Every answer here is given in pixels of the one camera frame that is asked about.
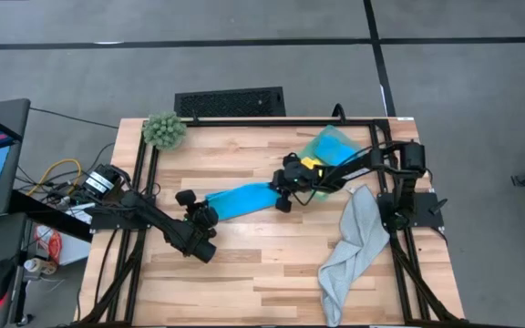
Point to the translucent green plastic bin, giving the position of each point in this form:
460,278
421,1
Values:
308,150

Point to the yellow microfiber towel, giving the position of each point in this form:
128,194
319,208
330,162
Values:
310,162

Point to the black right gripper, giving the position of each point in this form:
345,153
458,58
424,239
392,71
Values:
301,177

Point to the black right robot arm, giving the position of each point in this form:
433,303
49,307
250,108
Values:
358,171

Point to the black aluminium table frame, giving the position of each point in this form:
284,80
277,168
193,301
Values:
244,122

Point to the white storage box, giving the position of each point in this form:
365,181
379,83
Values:
75,241

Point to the grey waffle-weave towel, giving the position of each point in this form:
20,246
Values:
358,241

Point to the blue microfiber towel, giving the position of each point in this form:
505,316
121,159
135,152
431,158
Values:
333,150
244,200

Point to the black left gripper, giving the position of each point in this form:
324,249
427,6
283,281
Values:
203,223

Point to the black floor vent grille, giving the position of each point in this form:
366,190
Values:
230,102

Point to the beige tape roll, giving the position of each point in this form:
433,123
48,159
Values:
39,266

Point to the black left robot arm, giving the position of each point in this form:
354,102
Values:
162,223

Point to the red and white bag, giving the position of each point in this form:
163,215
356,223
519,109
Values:
53,246

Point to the black clamp mount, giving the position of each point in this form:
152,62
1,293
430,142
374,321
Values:
339,111

